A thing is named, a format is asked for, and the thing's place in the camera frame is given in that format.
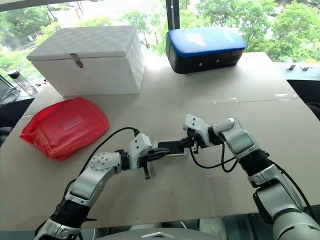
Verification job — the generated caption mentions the red fabric pouch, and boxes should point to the red fabric pouch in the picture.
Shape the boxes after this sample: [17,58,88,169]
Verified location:
[19,96,111,161]

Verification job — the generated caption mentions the dark side desk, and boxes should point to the dark side desk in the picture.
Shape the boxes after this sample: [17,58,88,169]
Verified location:
[285,63,320,107]

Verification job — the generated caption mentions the brown box latch strap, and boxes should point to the brown box latch strap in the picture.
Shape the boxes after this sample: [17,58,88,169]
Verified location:
[69,52,85,69]

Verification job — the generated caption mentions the dark window frame post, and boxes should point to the dark window frame post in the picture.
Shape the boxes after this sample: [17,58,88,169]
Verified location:
[165,0,182,31]

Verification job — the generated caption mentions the clear bottle with black cap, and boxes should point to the clear bottle with black cap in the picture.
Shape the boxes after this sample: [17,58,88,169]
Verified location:
[6,70,39,96]

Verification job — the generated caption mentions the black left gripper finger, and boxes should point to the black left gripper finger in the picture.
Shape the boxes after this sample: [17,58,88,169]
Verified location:
[147,147,171,154]
[147,152,166,161]

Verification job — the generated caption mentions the blue and black hard case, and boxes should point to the blue and black hard case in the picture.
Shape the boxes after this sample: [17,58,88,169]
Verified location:
[165,27,247,75]

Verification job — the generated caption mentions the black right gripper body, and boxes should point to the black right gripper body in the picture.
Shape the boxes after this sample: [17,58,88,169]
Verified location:
[186,127,209,154]

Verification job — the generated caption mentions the white woven lidded box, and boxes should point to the white woven lidded box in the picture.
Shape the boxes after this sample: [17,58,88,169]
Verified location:
[26,24,146,98]

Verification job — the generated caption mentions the dark side table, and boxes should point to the dark side table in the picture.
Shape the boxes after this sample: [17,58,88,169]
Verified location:
[0,96,36,129]

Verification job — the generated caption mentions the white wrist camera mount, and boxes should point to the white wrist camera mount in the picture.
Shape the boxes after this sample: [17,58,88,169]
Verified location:
[127,133,153,172]
[182,114,210,147]

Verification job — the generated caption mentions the white smartphone with dark screen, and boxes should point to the white smartphone with dark screen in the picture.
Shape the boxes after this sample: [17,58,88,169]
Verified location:
[151,140,189,158]

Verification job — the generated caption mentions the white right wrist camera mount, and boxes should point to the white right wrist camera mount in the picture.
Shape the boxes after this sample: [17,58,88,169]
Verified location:
[182,114,210,147]

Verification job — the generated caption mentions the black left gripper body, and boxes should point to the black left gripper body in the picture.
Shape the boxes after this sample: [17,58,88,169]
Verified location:
[138,151,156,181]

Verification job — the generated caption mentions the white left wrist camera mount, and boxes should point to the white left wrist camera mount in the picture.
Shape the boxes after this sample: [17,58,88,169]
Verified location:
[127,133,153,172]

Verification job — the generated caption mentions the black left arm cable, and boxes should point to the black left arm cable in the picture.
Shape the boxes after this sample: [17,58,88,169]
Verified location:
[81,126,140,176]

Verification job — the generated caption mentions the grey tangled cables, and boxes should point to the grey tangled cables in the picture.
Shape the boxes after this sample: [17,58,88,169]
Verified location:
[0,86,21,105]

